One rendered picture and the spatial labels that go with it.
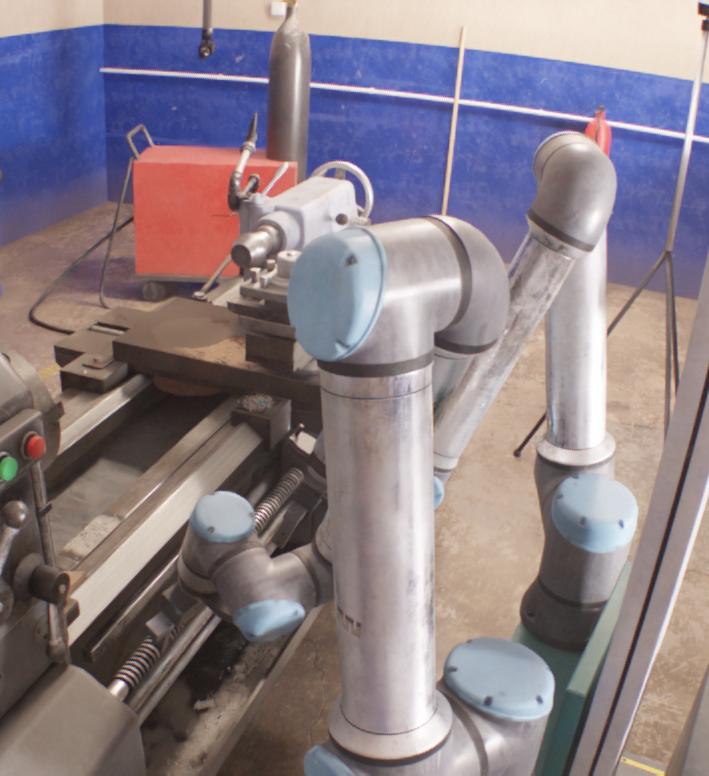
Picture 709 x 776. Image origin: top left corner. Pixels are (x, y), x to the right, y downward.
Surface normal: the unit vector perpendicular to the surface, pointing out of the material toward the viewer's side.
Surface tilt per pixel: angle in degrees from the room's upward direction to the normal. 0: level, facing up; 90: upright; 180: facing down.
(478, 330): 117
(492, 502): 0
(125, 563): 36
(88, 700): 32
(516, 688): 5
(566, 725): 90
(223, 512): 19
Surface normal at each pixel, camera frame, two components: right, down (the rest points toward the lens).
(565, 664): 0.06, -0.88
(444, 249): 0.48, -0.33
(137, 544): 0.60, -0.59
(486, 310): 0.59, 0.66
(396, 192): -0.34, 0.43
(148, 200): 0.00, 0.47
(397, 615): 0.20, 0.33
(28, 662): 0.94, 0.21
